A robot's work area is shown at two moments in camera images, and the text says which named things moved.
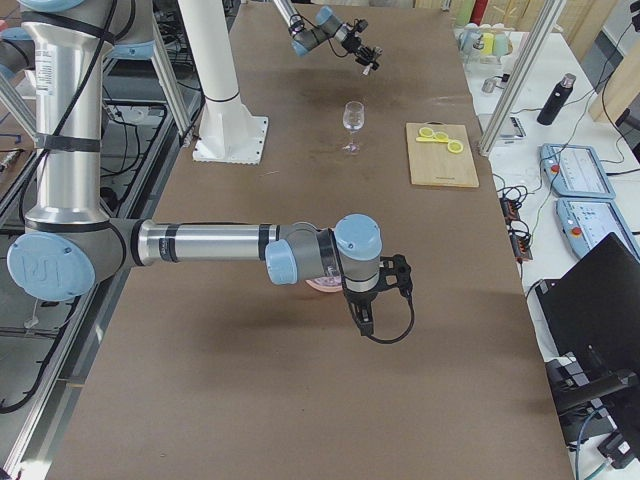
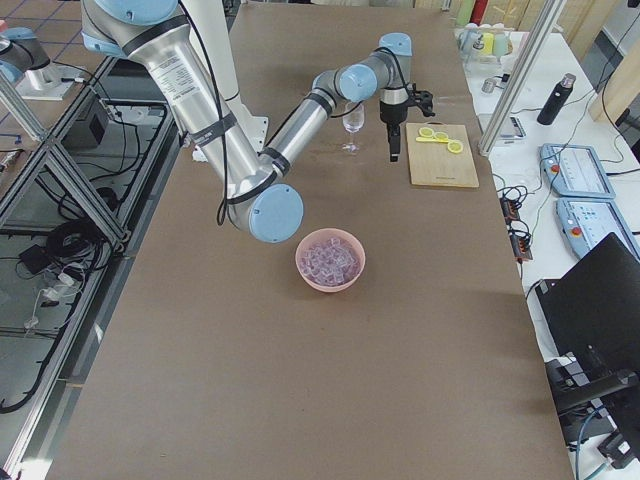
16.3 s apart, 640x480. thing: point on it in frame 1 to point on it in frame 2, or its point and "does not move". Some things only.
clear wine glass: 353,119 does not move
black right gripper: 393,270 to 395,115
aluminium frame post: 547,18 does not move
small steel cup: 488,85 does not move
